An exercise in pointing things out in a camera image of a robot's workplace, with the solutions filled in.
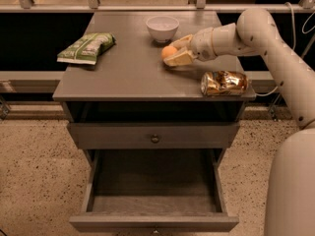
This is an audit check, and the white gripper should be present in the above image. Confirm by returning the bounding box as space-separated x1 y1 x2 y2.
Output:
162 28 217 67

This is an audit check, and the orange fruit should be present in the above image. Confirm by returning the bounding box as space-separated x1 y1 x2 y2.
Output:
161 45 177 59

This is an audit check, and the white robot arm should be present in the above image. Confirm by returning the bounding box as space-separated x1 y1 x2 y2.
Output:
163 8 315 236

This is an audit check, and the grey drawer cabinet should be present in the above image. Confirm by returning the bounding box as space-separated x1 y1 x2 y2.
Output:
52 10 257 169

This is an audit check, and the round brass drawer knob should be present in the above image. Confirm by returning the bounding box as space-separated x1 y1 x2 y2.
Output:
151 134 159 144

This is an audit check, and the closed top drawer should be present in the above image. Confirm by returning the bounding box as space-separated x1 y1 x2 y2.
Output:
68 123 239 149

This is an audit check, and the open middle drawer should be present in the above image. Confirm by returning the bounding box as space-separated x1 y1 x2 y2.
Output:
70 149 239 234

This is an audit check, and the white ceramic bowl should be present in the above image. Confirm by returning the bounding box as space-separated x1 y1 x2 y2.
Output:
146 16 179 43

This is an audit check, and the crushed gold soda can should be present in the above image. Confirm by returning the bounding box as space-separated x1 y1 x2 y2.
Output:
201 71 248 96

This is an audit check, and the green chip bag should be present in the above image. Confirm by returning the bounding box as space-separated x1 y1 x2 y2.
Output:
57 32 116 65

